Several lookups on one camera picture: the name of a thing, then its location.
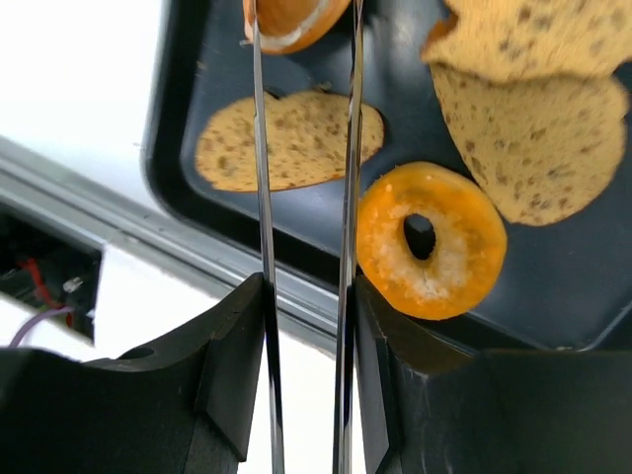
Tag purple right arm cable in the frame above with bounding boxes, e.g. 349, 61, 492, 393
9, 305, 75, 350

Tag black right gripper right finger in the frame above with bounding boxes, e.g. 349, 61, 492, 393
355, 277, 631, 473

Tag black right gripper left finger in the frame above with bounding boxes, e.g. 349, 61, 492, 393
1, 274, 264, 473

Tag orange glazed donut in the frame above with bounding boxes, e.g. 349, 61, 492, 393
356, 162, 508, 321

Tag small seeded bread slice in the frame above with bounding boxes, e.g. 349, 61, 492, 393
195, 88, 387, 194

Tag lower seeded bread slice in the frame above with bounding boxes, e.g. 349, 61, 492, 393
430, 64, 629, 226

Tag metal bread tongs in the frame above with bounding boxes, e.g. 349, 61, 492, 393
252, 1, 363, 474

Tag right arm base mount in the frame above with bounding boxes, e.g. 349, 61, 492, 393
1, 204, 102, 340

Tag upper seeded bread slice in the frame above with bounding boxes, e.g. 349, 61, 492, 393
421, 1, 631, 83

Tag orange round bun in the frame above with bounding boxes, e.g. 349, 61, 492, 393
242, 0, 351, 54

